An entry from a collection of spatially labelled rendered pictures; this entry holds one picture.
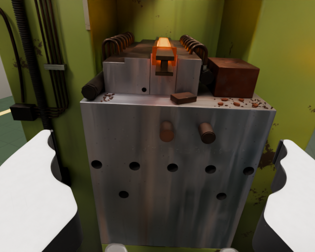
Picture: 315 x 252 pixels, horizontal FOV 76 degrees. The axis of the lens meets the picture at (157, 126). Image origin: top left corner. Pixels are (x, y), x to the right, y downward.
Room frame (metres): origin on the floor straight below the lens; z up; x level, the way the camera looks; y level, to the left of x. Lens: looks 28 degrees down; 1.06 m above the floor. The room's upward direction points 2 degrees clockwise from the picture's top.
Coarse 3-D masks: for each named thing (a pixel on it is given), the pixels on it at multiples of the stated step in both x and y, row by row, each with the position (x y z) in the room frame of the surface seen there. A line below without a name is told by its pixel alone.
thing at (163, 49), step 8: (160, 40) 0.60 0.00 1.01; (152, 48) 0.41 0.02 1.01; (160, 48) 0.40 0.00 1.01; (168, 48) 0.40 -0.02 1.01; (152, 56) 0.41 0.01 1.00; (160, 56) 0.32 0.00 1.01; (168, 56) 0.32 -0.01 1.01; (152, 64) 0.41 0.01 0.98; (160, 64) 0.35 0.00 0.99; (168, 64) 0.37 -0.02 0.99; (160, 72) 0.32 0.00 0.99; (168, 72) 0.32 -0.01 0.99
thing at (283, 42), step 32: (224, 0) 0.90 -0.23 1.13; (256, 0) 0.59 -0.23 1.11; (288, 0) 0.56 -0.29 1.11; (224, 32) 0.83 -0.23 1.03; (256, 32) 0.56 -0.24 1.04; (288, 32) 0.56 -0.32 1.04; (256, 64) 0.56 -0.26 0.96; (288, 64) 0.56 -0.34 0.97; (288, 96) 0.56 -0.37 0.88; (288, 128) 0.56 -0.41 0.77; (256, 192) 0.56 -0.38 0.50; (256, 224) 0.56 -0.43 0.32
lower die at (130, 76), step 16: (128, 48) 0.63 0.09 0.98; (144, 48) 0.57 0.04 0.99; (176, 48) 0.58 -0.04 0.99; (112, 64) 0.42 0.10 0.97; (128, 64) 0.42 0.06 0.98; (144, 64) 0.42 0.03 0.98; (176, 64) 0.42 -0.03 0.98; (192, 64) 0.42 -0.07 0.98; (112, 80) 0.42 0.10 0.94; (128, 80) 0.42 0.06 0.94; (144, 80) 0.42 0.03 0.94; (160, 80) 0.42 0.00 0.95; (176, 80) 0.42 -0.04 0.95; (192, 80) 0.42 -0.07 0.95
